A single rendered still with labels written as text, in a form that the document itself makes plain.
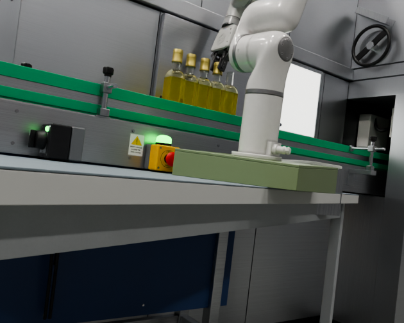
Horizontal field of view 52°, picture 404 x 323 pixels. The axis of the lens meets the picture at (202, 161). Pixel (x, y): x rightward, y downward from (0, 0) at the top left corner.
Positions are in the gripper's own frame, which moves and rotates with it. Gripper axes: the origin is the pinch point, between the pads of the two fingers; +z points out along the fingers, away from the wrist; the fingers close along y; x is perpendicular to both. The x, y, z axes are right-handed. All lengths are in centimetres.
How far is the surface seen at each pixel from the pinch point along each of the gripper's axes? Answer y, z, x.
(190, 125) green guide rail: 13.5, 28.8, -11.2
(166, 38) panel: -12.1, -3.6, -17.4
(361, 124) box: -12, -25, 106
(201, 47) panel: -12.0, -8.3, -2.7
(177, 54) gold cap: 1.7, 5.8, -17.5
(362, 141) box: -11, -16, 109
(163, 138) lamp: 20.5, 37.9, -22.1
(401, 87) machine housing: 15, -37, 91
